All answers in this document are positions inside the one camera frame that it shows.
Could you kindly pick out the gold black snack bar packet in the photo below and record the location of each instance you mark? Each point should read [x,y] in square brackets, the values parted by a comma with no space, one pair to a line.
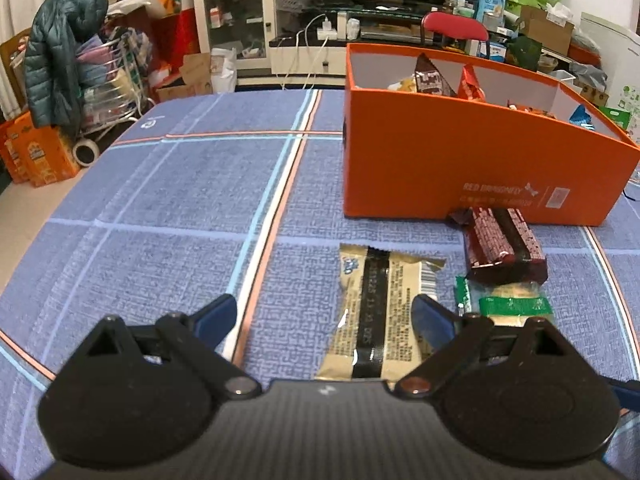
[374,337]

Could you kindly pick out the metal trolley cart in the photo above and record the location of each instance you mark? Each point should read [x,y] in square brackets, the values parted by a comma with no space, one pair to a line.
[114,88]

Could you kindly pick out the brown cardboard box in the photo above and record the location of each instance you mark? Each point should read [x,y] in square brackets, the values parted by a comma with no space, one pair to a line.
[553,33]

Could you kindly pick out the orange carton on floor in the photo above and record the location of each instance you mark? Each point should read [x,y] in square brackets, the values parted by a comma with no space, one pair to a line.
[39,156]

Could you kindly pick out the dark red snack packet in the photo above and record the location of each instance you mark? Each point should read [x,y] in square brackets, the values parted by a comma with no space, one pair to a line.
[500,247]

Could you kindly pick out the white tv stand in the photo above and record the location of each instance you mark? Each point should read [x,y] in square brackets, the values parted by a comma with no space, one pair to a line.
[315,55]

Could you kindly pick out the red folding chair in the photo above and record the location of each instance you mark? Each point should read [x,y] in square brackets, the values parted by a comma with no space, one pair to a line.
[455,31]

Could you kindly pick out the open brown floor box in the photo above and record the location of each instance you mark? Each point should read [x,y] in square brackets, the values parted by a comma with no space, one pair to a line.
[194,79]

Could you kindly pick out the green label cracker packet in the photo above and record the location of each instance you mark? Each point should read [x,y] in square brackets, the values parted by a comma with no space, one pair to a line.
[507,305]

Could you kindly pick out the white chest freezer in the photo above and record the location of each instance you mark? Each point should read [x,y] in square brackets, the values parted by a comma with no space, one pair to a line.
[620,60]

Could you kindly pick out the dark green down jacket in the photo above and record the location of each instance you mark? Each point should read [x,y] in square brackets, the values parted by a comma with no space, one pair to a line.
[51,75]

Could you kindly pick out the orange cardboard box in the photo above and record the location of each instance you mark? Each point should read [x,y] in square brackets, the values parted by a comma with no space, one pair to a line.
[417,156]

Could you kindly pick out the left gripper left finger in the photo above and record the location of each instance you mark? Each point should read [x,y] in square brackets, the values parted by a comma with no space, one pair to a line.
[130,396]

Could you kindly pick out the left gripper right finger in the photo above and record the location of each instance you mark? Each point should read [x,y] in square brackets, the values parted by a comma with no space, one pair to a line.
[523,396]

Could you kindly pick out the blue patterned tablecloth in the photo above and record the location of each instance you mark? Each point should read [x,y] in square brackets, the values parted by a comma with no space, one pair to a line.
[243,194]

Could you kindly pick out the white glass-door cabinet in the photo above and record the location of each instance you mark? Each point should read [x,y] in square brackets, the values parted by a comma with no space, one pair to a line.
[246,26]

